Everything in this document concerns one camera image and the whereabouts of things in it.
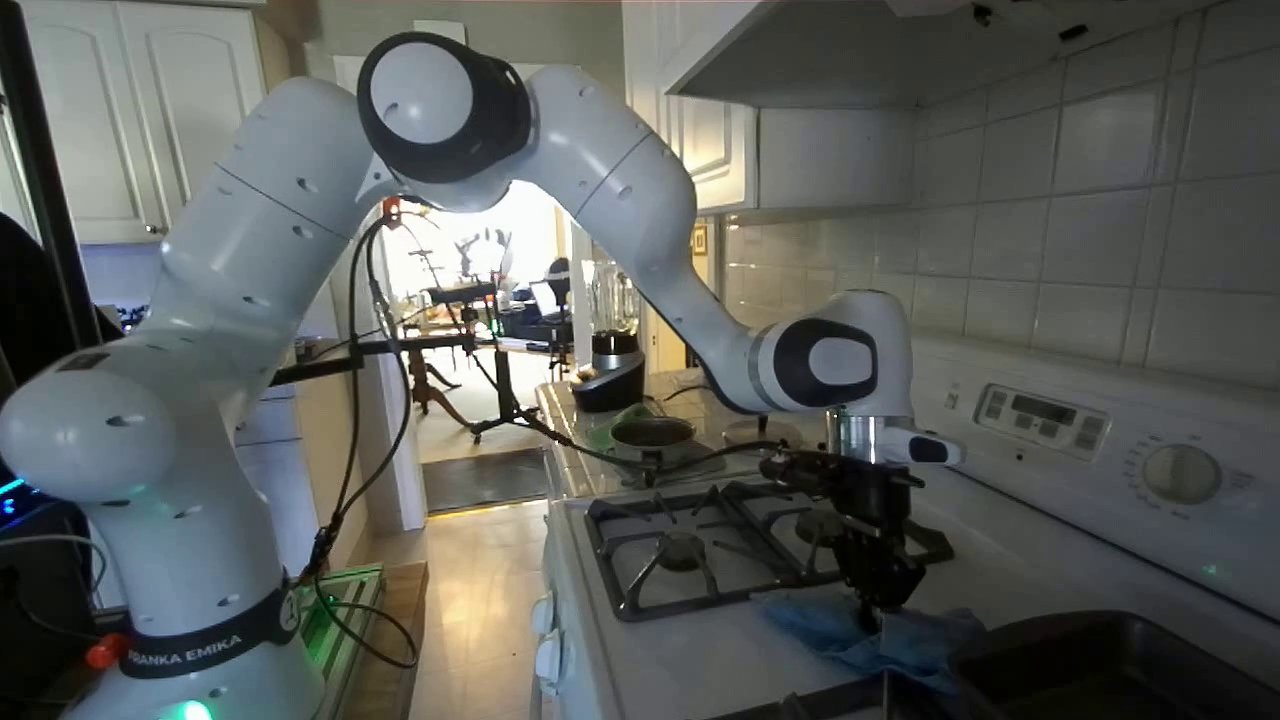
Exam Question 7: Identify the tall white cabinet doors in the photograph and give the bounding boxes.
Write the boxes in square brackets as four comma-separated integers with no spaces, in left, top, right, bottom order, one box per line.
[11,0,272,253]

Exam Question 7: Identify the white rectangular wall plate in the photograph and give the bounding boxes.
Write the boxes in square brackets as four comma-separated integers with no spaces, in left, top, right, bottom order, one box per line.
[410,16,473,58]

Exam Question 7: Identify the black tripod with boom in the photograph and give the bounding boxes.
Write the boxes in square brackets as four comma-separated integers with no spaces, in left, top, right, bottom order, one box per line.
[263,272,578,447]

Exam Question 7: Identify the dark floor mat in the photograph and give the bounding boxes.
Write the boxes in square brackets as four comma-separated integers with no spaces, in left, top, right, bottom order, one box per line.
[420,443,557,521]

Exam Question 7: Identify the round white stove dial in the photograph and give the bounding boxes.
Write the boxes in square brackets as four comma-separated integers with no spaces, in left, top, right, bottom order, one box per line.
[1134,437,1228,511]

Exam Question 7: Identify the glass blender jar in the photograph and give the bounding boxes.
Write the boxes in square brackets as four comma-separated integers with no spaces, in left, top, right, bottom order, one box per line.
[579,253,647,360]

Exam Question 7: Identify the metal pot with black handle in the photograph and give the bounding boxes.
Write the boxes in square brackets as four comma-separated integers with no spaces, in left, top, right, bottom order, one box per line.
[611,422,705,491]

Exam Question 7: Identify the white upper cabinet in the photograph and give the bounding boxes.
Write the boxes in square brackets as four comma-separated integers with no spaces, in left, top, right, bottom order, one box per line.
[618,0,923,217]

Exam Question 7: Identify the stove digital display panel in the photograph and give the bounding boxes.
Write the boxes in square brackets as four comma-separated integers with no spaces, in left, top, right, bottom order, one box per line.
[970,380,1111,457]

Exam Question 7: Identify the brown floor rug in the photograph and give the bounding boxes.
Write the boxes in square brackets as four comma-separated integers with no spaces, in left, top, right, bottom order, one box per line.
[325,558,432,720]

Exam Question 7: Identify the black slanted pole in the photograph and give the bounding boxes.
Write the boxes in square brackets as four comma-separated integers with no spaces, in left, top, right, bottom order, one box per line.
[0,0,76,353]

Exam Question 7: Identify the white range hood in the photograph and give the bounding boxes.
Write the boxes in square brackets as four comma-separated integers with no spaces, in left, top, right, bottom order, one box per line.
[660,0,1280,114]

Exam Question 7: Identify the green lit base plate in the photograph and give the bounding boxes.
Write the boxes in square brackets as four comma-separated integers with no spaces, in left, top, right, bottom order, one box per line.
[296,564,392,681]

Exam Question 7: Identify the blue cloth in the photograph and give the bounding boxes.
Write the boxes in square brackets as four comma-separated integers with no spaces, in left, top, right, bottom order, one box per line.
[755,590,994,688]

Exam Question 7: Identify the black equipment box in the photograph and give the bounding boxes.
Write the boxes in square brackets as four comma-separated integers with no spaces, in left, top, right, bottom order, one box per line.
[0,476,104,720]

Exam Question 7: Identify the black burner grate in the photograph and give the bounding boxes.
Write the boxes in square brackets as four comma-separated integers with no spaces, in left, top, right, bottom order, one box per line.
[579,476,961,630]

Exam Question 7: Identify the orange round button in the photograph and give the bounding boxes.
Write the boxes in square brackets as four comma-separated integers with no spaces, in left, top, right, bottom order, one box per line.
[84,634,130,677]

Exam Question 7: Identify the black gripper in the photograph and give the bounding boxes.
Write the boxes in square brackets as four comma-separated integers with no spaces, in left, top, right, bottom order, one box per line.
[813,462,937,640]

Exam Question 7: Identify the white gas stove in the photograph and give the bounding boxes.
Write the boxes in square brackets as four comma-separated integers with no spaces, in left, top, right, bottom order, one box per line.
[537,323,1280,720]

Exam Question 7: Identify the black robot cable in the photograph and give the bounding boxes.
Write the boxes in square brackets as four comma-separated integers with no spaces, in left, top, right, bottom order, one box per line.
[308,196,803,672]

